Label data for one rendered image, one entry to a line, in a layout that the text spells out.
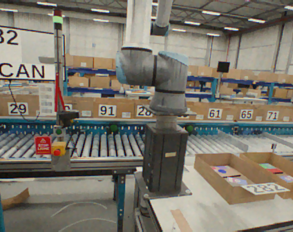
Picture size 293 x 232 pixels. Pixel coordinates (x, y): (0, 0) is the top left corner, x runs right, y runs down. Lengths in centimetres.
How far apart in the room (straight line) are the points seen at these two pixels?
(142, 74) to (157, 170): 47
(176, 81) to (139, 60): 19
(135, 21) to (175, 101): 39
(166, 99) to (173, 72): 12
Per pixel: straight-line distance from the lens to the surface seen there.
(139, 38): 92
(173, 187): 107
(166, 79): 89
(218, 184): 113
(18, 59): 139
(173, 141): 94
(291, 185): 129
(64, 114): 123
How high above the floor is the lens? 134
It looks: 13 degrees down
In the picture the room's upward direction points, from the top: 4 degrees clockwise
